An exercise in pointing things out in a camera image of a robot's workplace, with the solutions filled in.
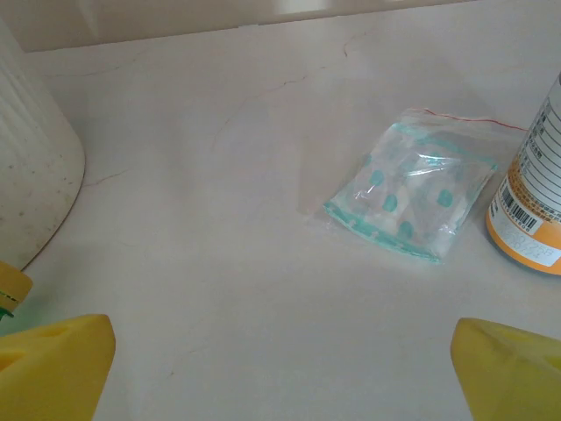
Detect white ribbed plastic bin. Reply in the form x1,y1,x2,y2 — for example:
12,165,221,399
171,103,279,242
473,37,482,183
0,17,87,271

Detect clear zip bag teal dots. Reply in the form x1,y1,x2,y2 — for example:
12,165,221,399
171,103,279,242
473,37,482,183
313,107,531,267

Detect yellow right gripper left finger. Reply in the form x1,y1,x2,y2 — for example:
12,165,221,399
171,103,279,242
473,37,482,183
0,313,117,421

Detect green plastic bottle yellow cap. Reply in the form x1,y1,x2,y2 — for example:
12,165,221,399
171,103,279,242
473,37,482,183
0,260,34,325

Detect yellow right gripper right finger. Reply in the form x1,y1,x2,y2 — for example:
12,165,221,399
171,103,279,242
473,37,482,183
451,317,561,421

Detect orange label bottle orange cap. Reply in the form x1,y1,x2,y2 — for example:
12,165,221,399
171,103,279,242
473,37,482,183
485,69,561,276

